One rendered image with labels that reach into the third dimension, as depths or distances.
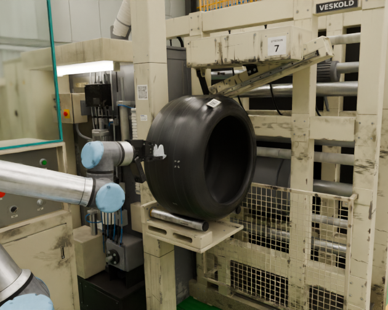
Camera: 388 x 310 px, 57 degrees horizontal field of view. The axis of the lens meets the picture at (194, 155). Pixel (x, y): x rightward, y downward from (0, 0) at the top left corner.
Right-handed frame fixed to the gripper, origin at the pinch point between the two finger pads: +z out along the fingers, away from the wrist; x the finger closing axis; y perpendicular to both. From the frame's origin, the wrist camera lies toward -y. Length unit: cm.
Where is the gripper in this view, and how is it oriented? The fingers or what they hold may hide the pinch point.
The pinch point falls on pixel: (163, 157)
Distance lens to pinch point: 148.0
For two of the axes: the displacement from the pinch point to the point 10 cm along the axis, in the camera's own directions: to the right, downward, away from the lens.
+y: 0.5, -10.0, -0.8
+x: -7.8, -0.9, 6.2
